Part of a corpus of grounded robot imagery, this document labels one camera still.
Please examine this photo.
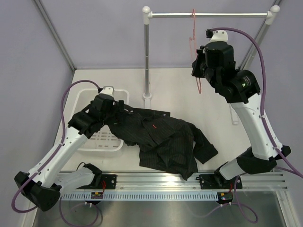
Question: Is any silver clothes rack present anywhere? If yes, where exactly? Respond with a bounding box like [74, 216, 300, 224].
[142, 5, 281, 123]

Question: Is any white slotted cable duct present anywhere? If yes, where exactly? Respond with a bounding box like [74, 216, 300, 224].
[62, 192, 218, 201]

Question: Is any aluminium frame post left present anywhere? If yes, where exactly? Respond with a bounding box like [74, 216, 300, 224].
[33, 0, 77, 73]

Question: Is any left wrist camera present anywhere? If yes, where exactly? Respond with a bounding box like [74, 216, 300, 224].
[98, 86, 115, 96]

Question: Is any aluminium frame post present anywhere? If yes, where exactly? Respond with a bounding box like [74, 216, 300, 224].
[33, 0, 77, 73]
[239, 0, 284, 70]

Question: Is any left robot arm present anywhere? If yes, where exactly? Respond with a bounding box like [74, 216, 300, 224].
[14, 94, 132, 211]

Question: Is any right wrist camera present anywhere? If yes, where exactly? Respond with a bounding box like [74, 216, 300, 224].
[205, 29, 228, 43]

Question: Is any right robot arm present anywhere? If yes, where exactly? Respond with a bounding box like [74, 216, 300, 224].
[192, 41, 291, 188]

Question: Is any pink wire hanger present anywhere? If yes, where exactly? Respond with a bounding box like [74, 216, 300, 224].
[189, 9, 202, 94]

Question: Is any white plastic basket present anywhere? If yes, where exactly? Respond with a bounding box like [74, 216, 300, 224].
[72, 88, 130, 157]

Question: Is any black pinstriped shirt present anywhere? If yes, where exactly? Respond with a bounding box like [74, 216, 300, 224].
[108, 105, 218, 180]

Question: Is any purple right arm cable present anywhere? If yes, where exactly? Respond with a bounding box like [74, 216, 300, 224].
[191, 27, 303, 224]

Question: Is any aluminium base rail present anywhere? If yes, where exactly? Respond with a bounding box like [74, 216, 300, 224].
[56, 171, 288, 191]

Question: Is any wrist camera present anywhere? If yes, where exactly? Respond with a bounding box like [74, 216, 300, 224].
[98, 86, 115, 96]
[205, 29, 228, 43]

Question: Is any aluminium frame post right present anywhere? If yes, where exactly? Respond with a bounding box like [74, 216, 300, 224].
[239, 0, 284, 70]

